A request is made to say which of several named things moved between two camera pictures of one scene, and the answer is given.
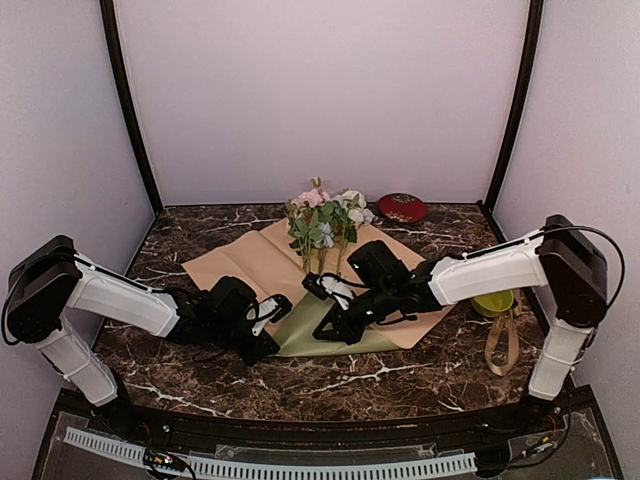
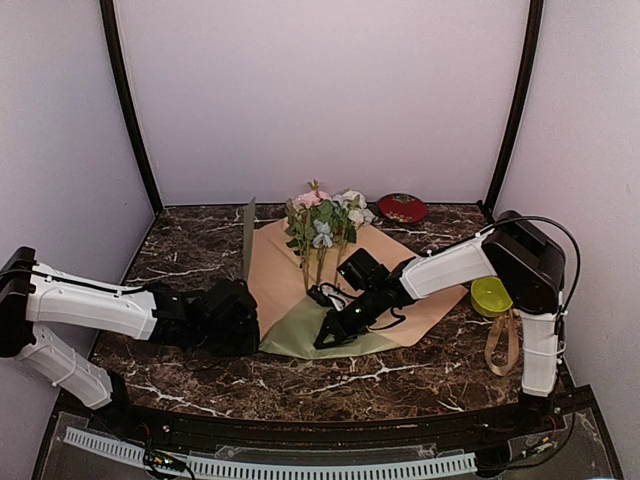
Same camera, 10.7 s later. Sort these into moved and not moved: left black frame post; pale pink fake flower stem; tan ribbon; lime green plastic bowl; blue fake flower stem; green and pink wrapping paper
Moved: pale pink fake flower stem; green and pink wrapping paper
Not moved: tan ribbon; blue fake flower stem; lime green plastic bowl; left black frame post
